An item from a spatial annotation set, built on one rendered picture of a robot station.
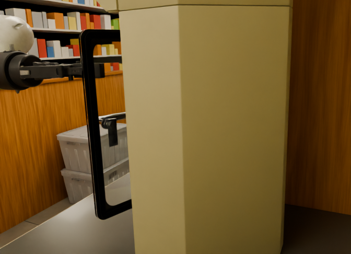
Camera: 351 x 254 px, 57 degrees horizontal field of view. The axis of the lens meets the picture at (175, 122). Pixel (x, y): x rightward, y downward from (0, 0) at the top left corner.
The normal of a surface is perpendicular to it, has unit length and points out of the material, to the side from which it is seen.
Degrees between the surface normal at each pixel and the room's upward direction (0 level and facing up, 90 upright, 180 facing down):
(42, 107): 90
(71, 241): 0
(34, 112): 90
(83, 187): 96
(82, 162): 96
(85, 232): 0
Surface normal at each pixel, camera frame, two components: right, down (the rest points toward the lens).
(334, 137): -0.45, 0.21
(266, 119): 0.31, 0.19
